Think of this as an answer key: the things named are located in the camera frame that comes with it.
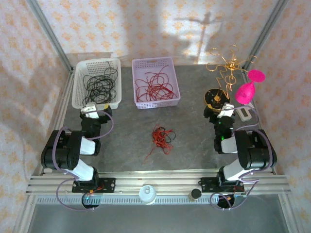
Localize long thin black cable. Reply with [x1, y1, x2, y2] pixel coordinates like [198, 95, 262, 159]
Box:
[162, 130, 177, 143]

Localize red cable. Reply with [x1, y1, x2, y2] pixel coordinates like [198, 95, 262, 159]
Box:
[142, 125, 177, 166]

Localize white digital timer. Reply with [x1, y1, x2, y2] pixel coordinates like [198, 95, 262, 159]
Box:
[236, 103, 255, 122]

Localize pink goblet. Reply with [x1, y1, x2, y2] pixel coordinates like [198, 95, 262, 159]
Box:
[234, 69, 267, 105]

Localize white plastic basket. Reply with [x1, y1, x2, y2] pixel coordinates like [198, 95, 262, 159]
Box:
[71, 57, 122, 110]

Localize lilac plastic basket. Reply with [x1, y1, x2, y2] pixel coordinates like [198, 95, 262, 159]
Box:
[131, 57, 182, 110]

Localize small black knob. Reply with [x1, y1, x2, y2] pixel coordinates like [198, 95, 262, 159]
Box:
[189, 188, 202, 202]

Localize white round cap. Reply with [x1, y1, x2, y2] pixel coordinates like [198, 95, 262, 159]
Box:
[138, 184, 157, 206]

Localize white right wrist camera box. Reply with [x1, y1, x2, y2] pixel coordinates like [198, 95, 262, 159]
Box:
[217, 102, 236, 119]

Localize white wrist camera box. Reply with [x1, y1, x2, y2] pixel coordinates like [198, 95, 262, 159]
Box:
[217, 102, 236, 119]
[81, 102, 100, 119]

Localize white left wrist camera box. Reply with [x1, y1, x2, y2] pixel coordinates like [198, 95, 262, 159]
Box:
[81, 102, 100, 119]

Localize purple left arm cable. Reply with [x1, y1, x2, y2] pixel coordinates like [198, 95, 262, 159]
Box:
[52, 110, 114, 211]

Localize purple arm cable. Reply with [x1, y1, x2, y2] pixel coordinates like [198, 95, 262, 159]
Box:
[52, 110, 114, 211]
[210, 105, 274, 211]

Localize gold wire stand black base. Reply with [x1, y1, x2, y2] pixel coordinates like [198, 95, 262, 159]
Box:
[203, 45, 258, 114]

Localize sorted black cables pile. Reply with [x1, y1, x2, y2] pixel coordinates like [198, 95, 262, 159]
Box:
[82, 60, 120, 106]

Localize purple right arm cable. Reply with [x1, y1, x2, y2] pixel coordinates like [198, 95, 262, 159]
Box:
[210, 105, 274, 211]

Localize sorted red cables pile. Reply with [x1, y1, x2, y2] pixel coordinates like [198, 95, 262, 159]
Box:
[135, 65, 178, 102]

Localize grey slotted cable duct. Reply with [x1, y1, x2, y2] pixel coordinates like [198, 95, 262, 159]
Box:
[36, 196, 246, 204]

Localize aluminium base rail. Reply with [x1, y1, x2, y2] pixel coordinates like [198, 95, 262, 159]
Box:
[25, 171, 292, 196]

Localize aluminium frame post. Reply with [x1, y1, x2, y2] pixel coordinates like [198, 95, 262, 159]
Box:
[25, 0, 73, 73]
[242, 0, 291, 71]

